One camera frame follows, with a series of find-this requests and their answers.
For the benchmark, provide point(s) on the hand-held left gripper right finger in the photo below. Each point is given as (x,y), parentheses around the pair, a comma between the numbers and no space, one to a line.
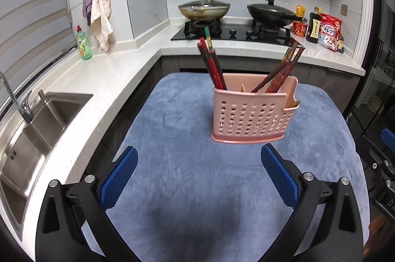
(279,175)

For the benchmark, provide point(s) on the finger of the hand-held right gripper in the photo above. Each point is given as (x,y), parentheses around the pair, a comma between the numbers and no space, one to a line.
(387,136)

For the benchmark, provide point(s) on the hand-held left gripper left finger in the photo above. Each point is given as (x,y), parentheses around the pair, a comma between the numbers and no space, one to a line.
(118,178)

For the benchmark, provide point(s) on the pink perforated utensil holder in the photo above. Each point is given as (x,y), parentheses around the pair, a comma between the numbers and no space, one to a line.
(253,120)

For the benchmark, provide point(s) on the red chopsticks bunch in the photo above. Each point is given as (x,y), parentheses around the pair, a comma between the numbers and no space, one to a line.
(213,50)

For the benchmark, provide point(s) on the person's right hand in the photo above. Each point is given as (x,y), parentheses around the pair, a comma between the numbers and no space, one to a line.
(376,229)

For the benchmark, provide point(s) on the blue plush mat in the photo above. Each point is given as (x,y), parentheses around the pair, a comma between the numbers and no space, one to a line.
(191,157)

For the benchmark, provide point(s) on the glass door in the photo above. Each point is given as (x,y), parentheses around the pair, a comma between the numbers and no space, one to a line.
(382,48)

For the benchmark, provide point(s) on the stainless steel sink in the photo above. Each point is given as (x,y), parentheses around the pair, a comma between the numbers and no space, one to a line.
(34,129)

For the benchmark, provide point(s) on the red chopstick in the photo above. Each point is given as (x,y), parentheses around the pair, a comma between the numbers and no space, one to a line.
(295,61)
(211,64)
(205,63)
(270,70)
(288,64)

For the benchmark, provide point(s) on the sink soap dispenser pump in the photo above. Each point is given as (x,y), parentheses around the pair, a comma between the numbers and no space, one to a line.
(42,95)

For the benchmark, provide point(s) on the chrome faucet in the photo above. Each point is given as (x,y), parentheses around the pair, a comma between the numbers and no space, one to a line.
(26,107)

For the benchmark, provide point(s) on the red cereal bag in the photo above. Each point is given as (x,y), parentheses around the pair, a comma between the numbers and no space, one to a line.
(330,31)

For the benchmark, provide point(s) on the dark soy sauce bottle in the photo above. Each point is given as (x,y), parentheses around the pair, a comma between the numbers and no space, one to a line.
(314,28)

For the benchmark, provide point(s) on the green dish soap bottle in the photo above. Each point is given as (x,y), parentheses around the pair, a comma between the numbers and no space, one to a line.
(84,45)

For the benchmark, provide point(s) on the black gas stove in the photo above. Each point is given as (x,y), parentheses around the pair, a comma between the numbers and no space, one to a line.
(234,33)

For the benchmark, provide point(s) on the yellow snack packet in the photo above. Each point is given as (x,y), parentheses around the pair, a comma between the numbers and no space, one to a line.
(301,10)

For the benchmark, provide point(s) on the black wok with lid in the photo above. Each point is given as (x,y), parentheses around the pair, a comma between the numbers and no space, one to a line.
(268,13)

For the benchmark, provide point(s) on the white stained towel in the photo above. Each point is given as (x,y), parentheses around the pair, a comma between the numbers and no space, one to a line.
(101,14)

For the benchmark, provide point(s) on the purple cloth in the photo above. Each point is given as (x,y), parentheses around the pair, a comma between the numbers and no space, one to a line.
(88,1)

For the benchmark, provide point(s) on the silver wok with lid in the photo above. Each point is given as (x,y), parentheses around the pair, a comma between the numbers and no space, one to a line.
(203,10)

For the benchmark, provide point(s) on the window blinds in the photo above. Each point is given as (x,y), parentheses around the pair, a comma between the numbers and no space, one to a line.
(27,11)

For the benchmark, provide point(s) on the brown wall outlet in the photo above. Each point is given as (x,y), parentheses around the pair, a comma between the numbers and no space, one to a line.
(344,9)

